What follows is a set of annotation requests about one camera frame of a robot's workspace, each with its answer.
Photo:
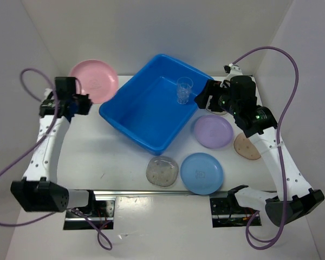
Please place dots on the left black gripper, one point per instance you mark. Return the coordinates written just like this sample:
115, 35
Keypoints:
87, 104

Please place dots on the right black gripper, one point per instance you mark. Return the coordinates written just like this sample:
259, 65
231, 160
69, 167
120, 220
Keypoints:
210, 86

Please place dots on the clear plastic cup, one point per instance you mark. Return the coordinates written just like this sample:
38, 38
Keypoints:
183, 96
184, 83

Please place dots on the pink round plate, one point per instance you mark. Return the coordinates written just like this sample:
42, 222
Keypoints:
98, 79

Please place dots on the purple round plate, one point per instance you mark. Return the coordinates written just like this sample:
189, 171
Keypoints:
213, 131

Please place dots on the blue round plate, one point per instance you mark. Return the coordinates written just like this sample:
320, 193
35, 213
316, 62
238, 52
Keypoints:
202, 174

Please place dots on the grey translucent speckled dish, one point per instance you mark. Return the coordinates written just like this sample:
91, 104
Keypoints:
162, 171

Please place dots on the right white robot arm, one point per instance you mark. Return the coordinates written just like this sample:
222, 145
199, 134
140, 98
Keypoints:
294, 196

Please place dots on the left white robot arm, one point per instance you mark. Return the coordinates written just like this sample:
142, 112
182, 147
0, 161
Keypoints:
38, 191

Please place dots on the blue plastic bin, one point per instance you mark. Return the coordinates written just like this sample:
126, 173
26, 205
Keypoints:
145, 109

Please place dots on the clear translucent dish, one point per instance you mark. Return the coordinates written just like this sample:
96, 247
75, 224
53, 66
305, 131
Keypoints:
220, 113

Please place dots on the pink translucent dish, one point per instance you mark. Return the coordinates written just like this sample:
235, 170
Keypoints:
245, 148

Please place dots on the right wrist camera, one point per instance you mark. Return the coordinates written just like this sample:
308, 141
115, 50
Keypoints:
232, 70

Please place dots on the aluminium rail front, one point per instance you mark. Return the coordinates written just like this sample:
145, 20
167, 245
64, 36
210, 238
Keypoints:
142, 193

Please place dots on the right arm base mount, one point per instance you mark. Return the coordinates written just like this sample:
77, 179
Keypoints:
223, 216

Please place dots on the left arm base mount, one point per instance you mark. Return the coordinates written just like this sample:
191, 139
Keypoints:
102, 215

